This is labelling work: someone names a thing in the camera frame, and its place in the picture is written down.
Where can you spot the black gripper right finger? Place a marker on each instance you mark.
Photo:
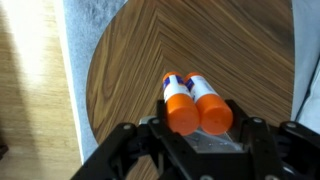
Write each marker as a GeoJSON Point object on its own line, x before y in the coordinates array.
{"type": "Point", "coordinates": [239, 116]}

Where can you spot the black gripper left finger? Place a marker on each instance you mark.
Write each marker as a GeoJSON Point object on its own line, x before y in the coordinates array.
{"type": "Point", "coordinates": [161, 115]}

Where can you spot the orange bottle white label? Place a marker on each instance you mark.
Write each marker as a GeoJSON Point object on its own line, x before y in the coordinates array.
{"type": "Point", "coordinates": [213, 111]}
{"type": "Point", "coordinates": [180, 110]}

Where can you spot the round wooden table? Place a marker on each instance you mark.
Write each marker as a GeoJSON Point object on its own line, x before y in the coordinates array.
{"type": "Point", "coordinates": [200, 40]}

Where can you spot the white board edge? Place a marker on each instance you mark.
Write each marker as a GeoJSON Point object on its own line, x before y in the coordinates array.
{"type": "Point", "coordinates": [68, 66]}

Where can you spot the grey fabric cloth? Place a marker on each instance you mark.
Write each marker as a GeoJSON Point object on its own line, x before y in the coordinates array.
{"type": "Point", "coordinates": [83, 33]}

